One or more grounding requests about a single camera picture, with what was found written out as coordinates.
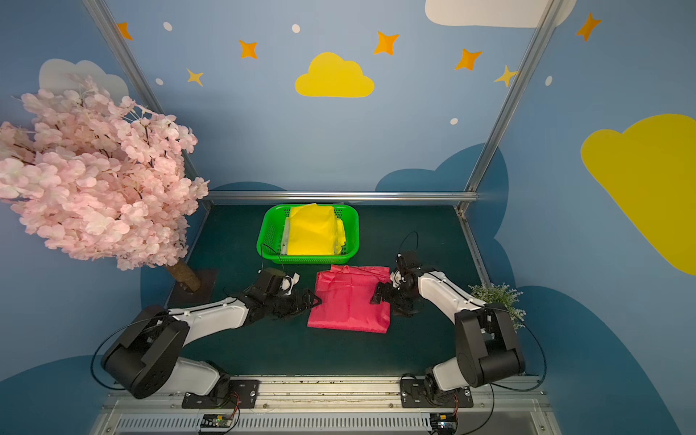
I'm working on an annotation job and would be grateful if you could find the pink raincoat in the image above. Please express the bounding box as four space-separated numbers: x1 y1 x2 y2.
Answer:
307 265 391 334

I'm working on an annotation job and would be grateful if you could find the plain yellow raincoat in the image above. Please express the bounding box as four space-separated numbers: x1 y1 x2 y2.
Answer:
281 204 346 257

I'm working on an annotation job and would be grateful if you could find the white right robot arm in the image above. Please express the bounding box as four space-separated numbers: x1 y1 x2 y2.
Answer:
373 251 526 398

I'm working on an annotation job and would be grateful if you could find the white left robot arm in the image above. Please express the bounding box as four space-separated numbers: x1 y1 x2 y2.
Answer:
100 266 391 408

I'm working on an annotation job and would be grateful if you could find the green plastic basket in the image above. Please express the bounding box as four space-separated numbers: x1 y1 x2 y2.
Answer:
257 205 360 265

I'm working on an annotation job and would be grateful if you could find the small potted green plant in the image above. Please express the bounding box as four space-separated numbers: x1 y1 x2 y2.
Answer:
469 284 527 330

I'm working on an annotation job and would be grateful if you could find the right circuit board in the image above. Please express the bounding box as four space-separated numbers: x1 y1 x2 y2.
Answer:
429 413 458 435

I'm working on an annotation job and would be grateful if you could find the circuit board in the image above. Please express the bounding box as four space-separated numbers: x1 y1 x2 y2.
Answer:
199 413 237 432
429 413 458 435

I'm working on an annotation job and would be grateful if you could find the left circuit board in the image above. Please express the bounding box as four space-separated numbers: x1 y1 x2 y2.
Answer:
199 413 237 432

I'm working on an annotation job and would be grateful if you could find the pink blossom artificial tree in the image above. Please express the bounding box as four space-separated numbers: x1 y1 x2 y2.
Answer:
1 77 208 293

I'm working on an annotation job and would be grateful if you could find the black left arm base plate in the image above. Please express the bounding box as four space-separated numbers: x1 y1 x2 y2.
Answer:
181 377 260 410

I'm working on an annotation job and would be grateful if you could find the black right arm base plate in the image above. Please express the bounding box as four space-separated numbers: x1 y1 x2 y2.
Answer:
398 373 474 409

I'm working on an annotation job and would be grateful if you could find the aluminium frame back rail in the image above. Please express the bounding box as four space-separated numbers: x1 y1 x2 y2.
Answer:
207 190 478 203

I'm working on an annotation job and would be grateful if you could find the aluminium front rail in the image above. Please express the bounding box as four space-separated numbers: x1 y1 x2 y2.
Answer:
91 375 561 434

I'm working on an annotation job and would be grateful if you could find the aluminium frame post right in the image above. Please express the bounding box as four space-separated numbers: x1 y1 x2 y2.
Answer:
457 0 566 219

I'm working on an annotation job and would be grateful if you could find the aluminium frame post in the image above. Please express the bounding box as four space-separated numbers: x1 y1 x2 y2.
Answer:
83 0 164 113
457 0 566 219

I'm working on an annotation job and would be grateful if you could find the aluminium frame post left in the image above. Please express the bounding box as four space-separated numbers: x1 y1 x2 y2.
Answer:
83 0 164 113

